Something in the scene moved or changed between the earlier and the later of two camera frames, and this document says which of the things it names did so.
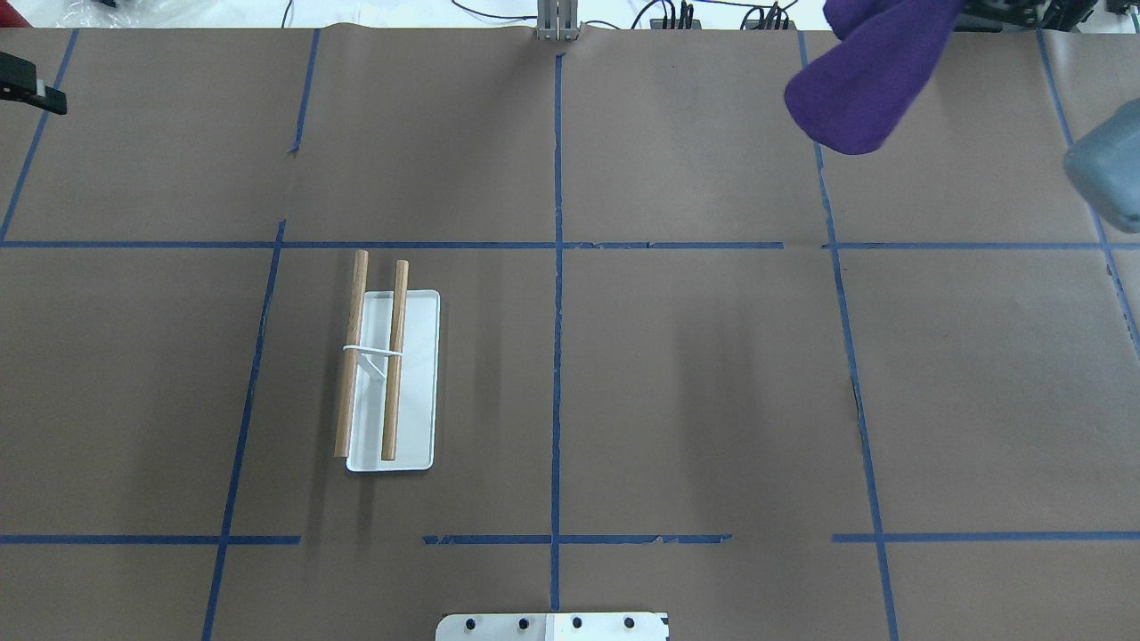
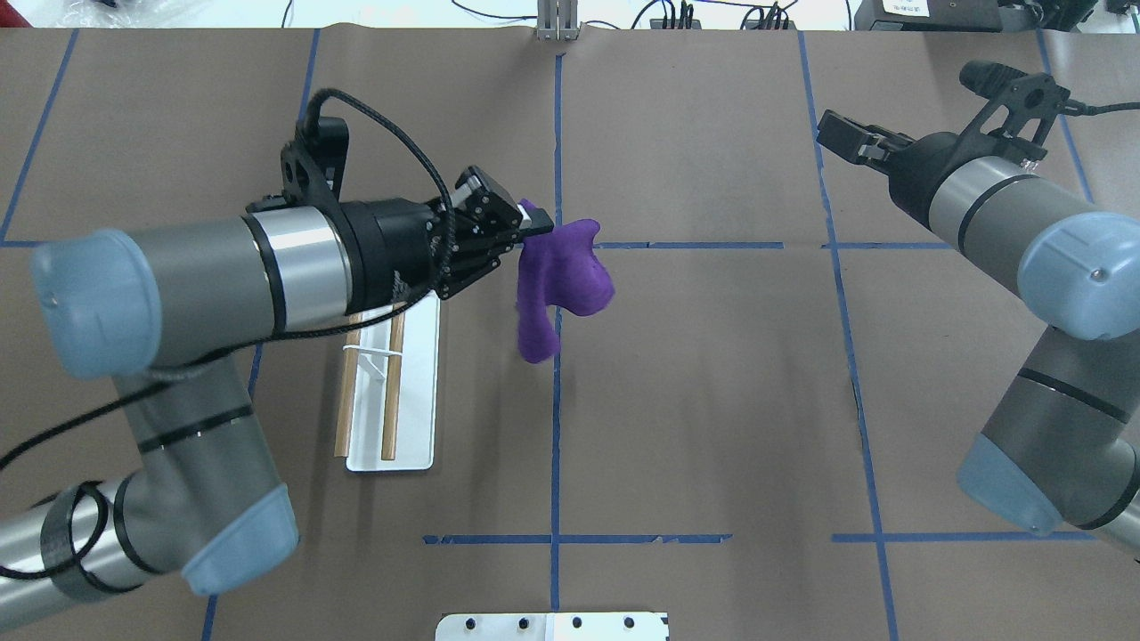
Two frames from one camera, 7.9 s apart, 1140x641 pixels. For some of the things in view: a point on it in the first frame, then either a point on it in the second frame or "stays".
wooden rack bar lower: [393, 393] stays
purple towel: [854, 100] -> [558, 267]
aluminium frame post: [557, 20] stays
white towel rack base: [395, 385] stays
